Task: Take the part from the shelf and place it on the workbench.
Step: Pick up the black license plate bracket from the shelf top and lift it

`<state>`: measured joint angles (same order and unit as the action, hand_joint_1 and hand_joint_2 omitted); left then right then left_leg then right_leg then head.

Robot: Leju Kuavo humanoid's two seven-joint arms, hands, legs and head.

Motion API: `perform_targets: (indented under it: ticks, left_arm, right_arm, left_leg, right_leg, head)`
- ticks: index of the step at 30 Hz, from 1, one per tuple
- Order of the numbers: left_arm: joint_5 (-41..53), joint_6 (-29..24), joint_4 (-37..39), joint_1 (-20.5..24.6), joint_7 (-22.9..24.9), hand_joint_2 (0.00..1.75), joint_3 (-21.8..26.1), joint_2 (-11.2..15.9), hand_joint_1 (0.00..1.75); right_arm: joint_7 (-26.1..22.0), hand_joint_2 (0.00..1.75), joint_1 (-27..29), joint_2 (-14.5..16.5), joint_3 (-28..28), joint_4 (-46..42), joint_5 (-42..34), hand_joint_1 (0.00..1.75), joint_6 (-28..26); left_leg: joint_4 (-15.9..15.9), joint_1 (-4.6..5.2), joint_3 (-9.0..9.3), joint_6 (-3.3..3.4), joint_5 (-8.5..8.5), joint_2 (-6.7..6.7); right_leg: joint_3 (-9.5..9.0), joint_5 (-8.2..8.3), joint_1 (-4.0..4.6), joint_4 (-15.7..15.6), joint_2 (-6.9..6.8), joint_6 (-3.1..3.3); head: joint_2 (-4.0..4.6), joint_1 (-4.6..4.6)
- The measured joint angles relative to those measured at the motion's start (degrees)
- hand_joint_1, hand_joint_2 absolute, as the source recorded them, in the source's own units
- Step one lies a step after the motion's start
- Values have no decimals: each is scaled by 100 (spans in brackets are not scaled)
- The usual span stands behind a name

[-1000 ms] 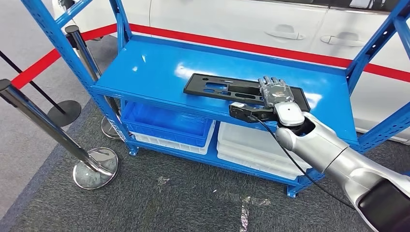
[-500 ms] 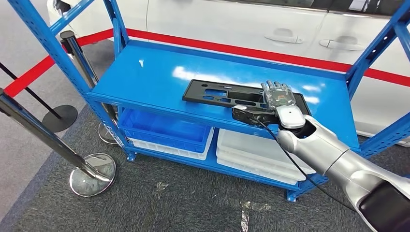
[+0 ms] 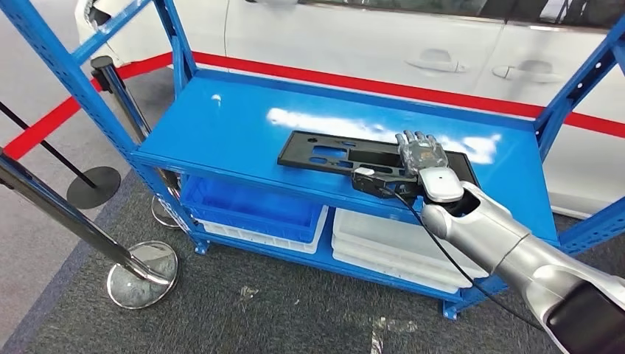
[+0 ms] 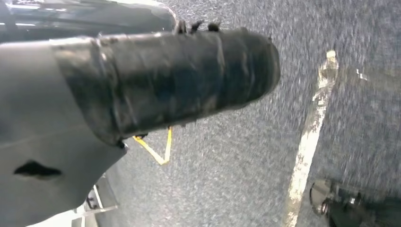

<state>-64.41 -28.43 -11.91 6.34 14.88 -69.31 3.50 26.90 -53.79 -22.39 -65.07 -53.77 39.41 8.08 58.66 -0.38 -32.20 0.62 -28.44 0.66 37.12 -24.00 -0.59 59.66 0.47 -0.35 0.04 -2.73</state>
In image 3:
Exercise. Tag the black camera bracket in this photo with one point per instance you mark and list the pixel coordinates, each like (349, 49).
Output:
(376, 184)

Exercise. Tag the white car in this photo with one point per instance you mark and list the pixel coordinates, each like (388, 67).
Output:
(342, 34)

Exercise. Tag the red barrier belt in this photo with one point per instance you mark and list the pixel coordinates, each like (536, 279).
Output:
(49, 122)
(342, 83)

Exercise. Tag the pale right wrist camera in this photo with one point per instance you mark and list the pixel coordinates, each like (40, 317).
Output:
(364, 171)

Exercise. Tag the silver floor tape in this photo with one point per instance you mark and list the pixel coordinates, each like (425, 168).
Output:
(376, 342)

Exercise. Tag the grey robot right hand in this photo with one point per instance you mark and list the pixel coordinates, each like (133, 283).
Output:
(422, 154)

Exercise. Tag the chrome stanchion post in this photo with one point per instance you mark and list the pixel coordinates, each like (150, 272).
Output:
(117, 93)
(141, 273)

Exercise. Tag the black plastic panel part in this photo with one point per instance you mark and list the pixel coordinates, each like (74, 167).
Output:
(302, 151)

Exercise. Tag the blue metal shelf rack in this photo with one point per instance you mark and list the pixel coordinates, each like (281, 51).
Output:
(220, 132)

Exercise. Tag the white plastic tray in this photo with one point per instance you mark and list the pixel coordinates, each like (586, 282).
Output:
(381, 234)
(390, 276)

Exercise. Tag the blue plastic crate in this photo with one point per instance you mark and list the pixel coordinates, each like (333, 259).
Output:
(254, 215)

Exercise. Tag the white plastic crate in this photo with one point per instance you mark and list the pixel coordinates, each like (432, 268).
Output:
(273, 243)

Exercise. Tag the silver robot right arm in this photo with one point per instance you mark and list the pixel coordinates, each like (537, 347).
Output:
(488, 234)

